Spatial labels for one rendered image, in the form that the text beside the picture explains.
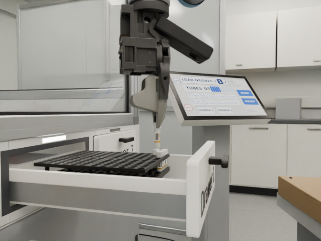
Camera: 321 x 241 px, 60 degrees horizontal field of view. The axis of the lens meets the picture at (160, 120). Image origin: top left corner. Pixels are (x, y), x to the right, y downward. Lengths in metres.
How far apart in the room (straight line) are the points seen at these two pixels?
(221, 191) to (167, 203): 1.08
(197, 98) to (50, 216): 0.88
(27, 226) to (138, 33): 0.42
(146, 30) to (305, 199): 0.52
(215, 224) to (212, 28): 1.43
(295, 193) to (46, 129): 0.61
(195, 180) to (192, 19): 2.01
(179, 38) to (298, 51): 3.42
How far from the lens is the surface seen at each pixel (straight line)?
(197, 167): 0.39
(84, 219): 0.81
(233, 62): 3.86
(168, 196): 0.43
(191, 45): 0.51
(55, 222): 0.70
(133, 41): 0.48
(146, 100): 0.48
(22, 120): 0.58
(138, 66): 0.47
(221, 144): 1.46
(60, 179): 0.51
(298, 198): 0.78
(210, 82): 1.47
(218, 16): 2.30
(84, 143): 0.77
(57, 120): 0.66
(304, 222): 0.79
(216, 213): 1.52
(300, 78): 4.20
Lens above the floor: 1.00
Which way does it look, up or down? 2 degrees down
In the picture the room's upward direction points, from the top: straight up
